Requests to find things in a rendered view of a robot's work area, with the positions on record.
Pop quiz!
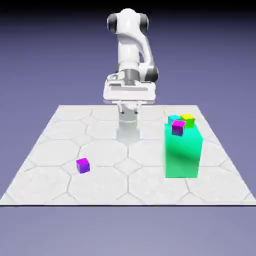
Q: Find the large green box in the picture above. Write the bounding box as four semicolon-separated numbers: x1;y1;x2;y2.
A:
163;121;204;179

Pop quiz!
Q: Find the small purple cube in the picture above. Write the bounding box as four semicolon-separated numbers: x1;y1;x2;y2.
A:
75;157;91;174
171;119;187;137

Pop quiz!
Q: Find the small cyan cube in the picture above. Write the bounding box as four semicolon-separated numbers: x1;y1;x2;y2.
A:
167;114;182;126

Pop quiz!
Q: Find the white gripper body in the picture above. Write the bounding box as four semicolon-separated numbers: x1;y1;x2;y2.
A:
102;79;157;105

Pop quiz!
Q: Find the small yellow cube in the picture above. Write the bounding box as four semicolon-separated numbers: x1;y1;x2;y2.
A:
179;113;196;129

